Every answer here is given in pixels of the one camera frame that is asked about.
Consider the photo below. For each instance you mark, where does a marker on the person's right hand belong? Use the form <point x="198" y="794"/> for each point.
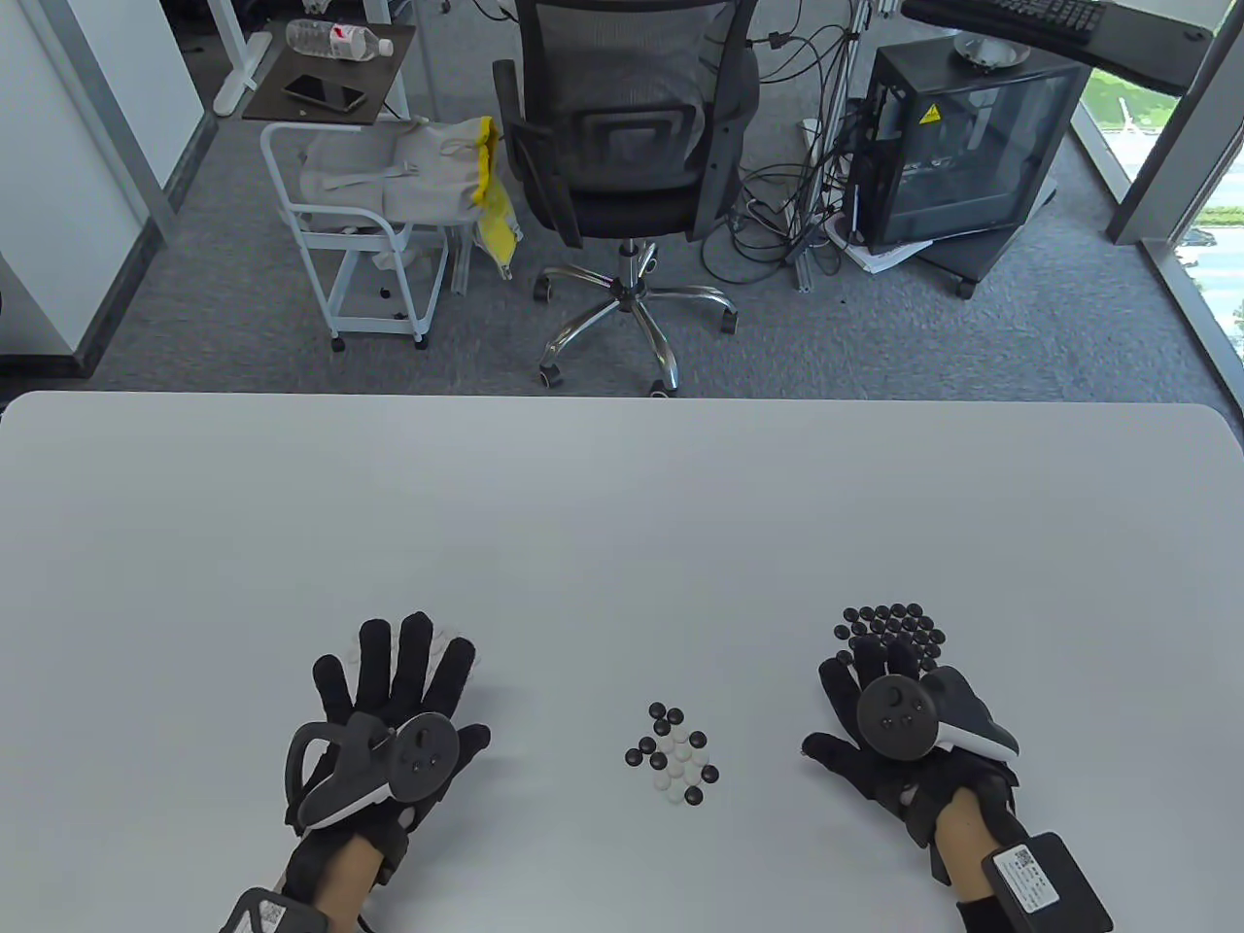
<point x="875" y="777"/>

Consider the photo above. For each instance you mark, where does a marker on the yellow plastic bag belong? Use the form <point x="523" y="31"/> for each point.
<point x="496" y="214"/>

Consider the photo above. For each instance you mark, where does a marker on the white desk leg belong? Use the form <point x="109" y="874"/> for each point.
<point x="238" y="83"/>

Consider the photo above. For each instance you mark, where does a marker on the person's right forearm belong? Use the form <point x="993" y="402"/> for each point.
<point x="962" y="846"/>

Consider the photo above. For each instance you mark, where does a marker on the black and white VR controller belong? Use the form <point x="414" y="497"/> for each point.
<point x="894" y="719"/>
<point x="423" y="758"/>

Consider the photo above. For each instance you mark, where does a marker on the white power strip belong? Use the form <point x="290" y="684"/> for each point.
<point x="810" y="126"/>

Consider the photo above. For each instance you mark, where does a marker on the black mesh office chair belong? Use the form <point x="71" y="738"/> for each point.
<point x="622" y="146"/>

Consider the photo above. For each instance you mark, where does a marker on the black computer tower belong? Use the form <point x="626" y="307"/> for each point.
<point x="972" y="146"/>

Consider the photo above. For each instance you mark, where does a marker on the black labelled wrist box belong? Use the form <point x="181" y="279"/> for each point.
<point x="1045" y="880"/>

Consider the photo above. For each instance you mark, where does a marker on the person's left hand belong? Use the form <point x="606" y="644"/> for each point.
<point x="374" y="671"/>

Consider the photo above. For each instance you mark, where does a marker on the pile of mixed go stones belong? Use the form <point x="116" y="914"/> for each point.
<point x="693" y="795"/>

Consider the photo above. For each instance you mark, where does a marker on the dark rolling computer stand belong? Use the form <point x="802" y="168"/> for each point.
<point x="972" y="258"/>

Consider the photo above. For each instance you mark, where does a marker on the silver bowl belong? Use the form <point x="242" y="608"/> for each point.
<point x="991" y="51"/>

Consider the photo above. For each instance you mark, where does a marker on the cluster of black go stones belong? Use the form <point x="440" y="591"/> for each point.
<point x="894" y="622"/>

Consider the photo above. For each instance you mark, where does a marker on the white metal cart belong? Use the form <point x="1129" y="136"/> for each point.
<point x="330" y="225"/>

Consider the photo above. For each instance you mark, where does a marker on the grey fabric bag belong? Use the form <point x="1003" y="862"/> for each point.
<point x="418" y="175"/>

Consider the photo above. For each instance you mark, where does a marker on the black keyboard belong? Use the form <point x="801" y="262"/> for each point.
<point x="1030" y="15"/>

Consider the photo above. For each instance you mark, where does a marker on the black cross-braced wrist module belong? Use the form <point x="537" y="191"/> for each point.
<point x="267" y="915"/>

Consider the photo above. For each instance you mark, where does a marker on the brown side table top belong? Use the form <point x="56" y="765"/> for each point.
<point x="389" y="87"/>

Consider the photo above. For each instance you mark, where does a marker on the cluster of white go stones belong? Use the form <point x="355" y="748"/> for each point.
<point x="439" y="641"/>

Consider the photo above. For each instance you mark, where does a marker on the aluminium frame post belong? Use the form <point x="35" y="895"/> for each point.
<point x="859" y="12"/>

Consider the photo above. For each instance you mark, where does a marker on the white papers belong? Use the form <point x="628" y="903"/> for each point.
<point x="880" y="260"/>

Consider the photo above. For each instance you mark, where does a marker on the black smartphone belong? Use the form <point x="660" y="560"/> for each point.
<point x="326" y="92"/>

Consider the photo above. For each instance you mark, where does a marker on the clear plastic water bottle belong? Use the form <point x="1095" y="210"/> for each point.
<point x="330" y="39"/>

